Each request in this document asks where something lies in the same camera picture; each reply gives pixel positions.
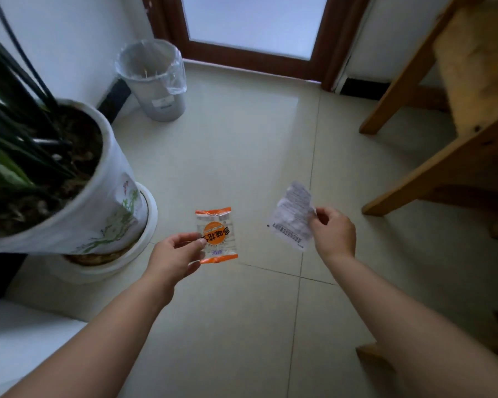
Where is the frosted glass door pane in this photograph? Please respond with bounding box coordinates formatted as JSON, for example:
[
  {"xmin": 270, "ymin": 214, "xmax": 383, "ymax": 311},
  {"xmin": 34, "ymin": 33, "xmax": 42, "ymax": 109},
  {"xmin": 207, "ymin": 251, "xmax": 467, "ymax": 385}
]
[{"xmin": 181, "ymin": 0, "xmax": 328, "ymax": 61}]

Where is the brown wooden door frame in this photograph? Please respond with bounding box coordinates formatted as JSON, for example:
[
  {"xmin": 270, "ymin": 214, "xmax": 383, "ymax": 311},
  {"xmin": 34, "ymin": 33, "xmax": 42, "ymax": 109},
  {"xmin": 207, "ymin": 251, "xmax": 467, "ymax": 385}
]
[{"xmin": 141, "ymin": 0, "xmax": 372, "ymax": 92}]

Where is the white pot saucer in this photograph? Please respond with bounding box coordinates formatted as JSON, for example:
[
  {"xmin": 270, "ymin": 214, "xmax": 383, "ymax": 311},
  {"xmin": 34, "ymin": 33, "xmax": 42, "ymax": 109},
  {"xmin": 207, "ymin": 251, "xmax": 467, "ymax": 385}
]
[{"xmin": 46, "ymin": 181, "xmax": 158, "ymax": 285}]

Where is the clear plastic bin liner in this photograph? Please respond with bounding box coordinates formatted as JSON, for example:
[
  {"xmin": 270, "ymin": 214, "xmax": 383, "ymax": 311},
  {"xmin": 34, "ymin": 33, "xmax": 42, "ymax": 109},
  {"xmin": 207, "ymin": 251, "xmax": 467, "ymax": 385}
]
[{"xmin": 115, "ymin": 39, "xmax": 187, "ymax": 96}]

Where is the person's left forearm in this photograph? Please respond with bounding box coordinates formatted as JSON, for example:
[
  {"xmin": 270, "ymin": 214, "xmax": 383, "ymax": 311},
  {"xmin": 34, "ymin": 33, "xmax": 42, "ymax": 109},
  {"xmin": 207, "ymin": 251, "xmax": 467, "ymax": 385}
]
[{"xmin": 0, "ymin": 276, "xmax": 174, "ymax": 398}]

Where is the white paper receipt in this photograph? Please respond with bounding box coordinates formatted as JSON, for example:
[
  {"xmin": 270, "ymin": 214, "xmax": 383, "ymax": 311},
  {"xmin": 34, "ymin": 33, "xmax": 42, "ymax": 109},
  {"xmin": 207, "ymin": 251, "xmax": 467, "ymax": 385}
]
[{"xmin": 267, "ymin": 182, "xmax": 317, "ymax": 252}]

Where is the person's right forearm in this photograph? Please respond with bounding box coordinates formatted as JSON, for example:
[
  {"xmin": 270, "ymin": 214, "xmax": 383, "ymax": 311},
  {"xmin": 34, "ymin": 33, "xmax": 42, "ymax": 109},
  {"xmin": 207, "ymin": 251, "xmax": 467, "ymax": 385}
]
[{"xmin": 326, "ymin": 255, "xmax": 498, "ymax": 398}]

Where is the white plant pot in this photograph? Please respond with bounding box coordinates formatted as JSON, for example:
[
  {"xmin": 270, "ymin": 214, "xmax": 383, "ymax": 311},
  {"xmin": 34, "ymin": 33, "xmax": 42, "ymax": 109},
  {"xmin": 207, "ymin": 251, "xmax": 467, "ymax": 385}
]
[{"xmin": 0, "ymin": 98, "xmax": 149, "ymax": 256}]

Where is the person's right hand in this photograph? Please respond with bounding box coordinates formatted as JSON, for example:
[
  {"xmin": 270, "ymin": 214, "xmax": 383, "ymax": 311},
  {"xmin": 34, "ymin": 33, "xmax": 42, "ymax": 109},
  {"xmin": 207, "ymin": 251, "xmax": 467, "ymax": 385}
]
[{"xmin": 308, "ymin": 207, "xmax": 357, "ymax": 263}]

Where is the grey trash bin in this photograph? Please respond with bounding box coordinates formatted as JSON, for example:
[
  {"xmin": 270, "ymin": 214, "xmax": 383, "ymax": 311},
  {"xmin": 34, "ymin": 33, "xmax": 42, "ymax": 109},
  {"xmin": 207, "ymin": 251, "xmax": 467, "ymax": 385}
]
[{"xmin": 120, "ymin": 39, "xmax": 187, "ymax": 122}]

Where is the orange snack packet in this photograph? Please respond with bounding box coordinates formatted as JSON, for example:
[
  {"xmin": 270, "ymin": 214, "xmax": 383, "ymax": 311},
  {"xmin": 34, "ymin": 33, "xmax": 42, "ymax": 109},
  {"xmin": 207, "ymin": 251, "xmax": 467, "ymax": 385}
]
[{"xmin": 195, "ymin": 207, "xmax": 238, "ymax": 264}]

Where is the wooden chair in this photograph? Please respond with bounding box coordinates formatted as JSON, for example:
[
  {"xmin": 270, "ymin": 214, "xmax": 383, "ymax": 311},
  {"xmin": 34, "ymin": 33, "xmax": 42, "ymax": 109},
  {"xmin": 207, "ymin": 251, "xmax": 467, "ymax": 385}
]
[{"xmin": 359, "ymin": 0, "xmax": 498, "ymax": 241}]

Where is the green leafy plant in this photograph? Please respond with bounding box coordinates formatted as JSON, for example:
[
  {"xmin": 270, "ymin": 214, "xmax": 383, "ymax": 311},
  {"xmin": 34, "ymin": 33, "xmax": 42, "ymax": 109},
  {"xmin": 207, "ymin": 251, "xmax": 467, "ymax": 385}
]
[{"xmin": 0, "ymin": 0, "xmax": 77, "ymax": 203}]

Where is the person's left hand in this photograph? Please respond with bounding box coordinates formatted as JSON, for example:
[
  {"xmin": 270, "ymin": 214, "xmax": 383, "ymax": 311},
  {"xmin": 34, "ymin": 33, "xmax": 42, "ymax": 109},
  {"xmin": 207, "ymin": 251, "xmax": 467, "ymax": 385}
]
[{"xmin": 143, "ymin": 232, "xmax": 207, "ymax": 291}]

